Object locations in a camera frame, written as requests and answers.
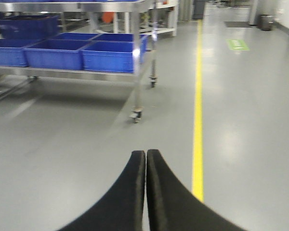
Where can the blue bin cart front middle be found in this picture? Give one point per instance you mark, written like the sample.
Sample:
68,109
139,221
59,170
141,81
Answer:
56,54

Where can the blue bin cart front left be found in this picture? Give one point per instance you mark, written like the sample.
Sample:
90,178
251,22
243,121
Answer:
12,51

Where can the gray trash can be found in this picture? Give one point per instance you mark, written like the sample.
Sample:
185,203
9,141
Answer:
266,22

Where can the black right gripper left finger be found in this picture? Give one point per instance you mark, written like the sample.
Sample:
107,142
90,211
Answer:
121,207

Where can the blue bin cart front right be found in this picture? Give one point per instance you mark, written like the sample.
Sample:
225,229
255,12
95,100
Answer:
108,56

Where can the blue bin cart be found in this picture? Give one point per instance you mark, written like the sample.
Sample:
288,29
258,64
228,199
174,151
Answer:
56,54
108,56
12,51

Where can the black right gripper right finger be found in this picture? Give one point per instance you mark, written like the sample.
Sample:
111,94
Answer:
172,207

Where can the steel wheeled cart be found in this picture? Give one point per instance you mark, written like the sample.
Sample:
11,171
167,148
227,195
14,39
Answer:
141,61

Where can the dark blue stacked bin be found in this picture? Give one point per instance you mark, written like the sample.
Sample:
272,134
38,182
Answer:
29,27

